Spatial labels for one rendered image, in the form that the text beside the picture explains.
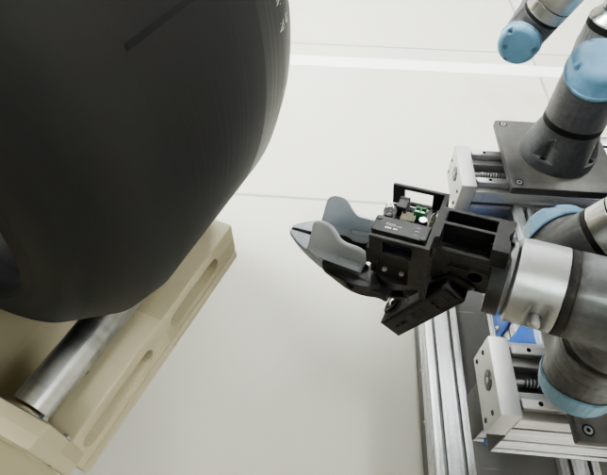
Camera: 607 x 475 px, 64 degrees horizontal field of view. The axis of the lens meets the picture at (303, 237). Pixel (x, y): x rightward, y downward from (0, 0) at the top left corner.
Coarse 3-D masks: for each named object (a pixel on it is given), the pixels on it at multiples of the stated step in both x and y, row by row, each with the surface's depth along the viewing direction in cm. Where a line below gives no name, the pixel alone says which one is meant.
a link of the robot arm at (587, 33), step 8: (592, 8) 95; (600, 8) 93; (592, 16) 93; (600, 16) 92; (584, 24) 96; (592, 24) 93; (600, 24) 92; (584, 32) 96; (592, 32) 94; (600, 32) 92; (576, 40) 103; (584, 40) 96
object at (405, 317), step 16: (432, 288) 45; (448, 288) 43; (464, 288) 44; (400, 304) 50; (416, 304) 47; (432, 304) 45; (448, 304) 44; (384, 320) 51; (400, 320) 50; (416, 320) 48
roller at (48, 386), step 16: (80, 320) 56; (96, 320) 55; (112, 320) 56; (64, 336) 55; (80, 336) 54; (96, 336) 55; (112, 336) 57; (64, 352) 53; (80, 352) 53; (96, 352) 55; (48, 368) 52; (64, 368) 52; (80, 368) 53; (32, 384) 51; (48, 384) 51; (64, 384) 52; (32, 400) 50; (48, 400) 50; (64, 400) 52; (48, 416) 51
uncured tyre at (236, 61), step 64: (0, 0) 22; (64, 0) 23; (128, 0) 26; (256, 0) 36; (0, 64) 23; (64, 64) 24; (128, 64) 27; (192, 64) 31; (256, 64) 38; (0, 128) 25; (64, 128) 26; (128, 128) 28; (192, 128) 33; (256, 128) 43; (0, 192) 29; (64, 192) 29; (128, 192) 30; (192, 192) 36; (0, 256) 62; (64, 256) 33; (128, 256) 35; (64, 320) 46
